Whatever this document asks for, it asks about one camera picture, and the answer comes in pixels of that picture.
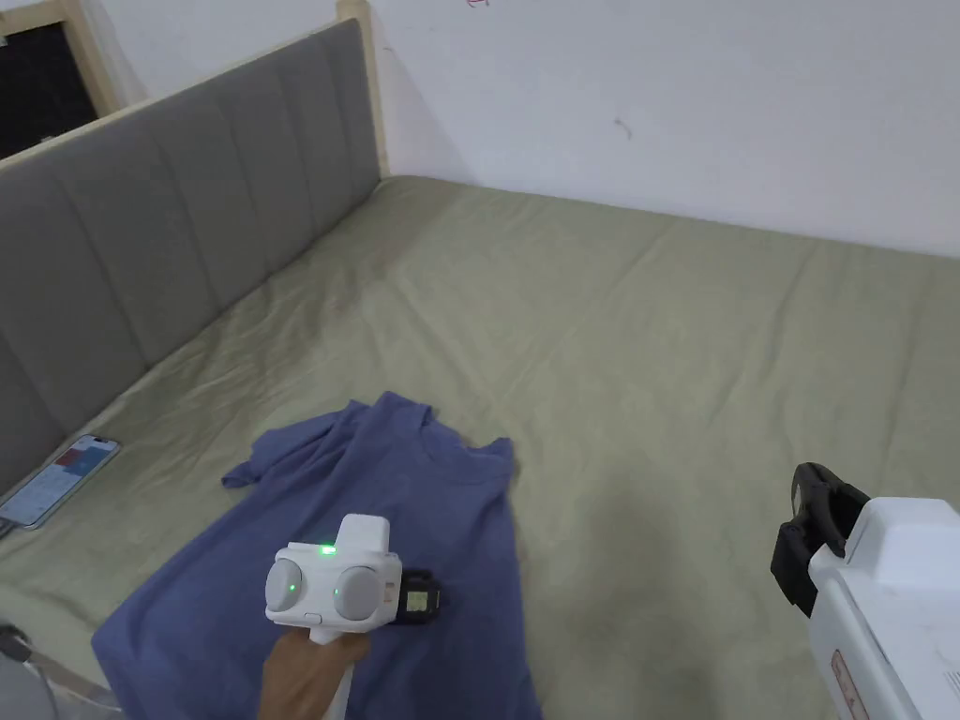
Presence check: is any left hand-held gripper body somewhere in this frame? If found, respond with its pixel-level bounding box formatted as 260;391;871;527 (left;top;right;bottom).
263;513;444;651

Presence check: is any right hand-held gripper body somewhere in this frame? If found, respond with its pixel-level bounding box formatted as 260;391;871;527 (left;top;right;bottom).
770;494;960;720

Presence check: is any blue shirt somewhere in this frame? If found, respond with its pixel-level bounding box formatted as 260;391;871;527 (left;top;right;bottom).
91;389;546;720

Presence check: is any person's left hand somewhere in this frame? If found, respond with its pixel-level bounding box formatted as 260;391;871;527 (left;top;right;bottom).
258;630;368;720

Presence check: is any bed with pale green sheet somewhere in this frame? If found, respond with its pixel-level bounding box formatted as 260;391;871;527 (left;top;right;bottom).
0;175;960;720

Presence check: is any smartphone with lit screen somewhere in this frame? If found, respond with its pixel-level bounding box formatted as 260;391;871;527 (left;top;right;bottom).
0;433;122;532

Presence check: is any grey padded headboard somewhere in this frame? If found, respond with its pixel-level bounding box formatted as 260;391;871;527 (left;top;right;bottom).
0;14;388;498

